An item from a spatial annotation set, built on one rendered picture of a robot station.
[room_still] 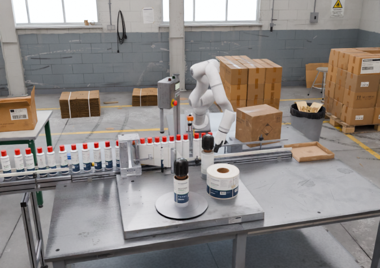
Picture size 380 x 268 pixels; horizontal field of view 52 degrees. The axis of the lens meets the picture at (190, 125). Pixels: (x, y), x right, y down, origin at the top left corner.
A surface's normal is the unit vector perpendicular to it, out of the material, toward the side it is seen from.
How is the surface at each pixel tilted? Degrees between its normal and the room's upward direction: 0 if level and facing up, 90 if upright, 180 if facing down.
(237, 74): 90
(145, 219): 0
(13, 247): 0
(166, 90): 90
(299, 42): 90
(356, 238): 0
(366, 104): 92
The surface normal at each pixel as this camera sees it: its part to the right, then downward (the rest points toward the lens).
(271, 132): 0.42, 0.31
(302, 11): 0.13, 0.34
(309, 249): -0.01, -0.94
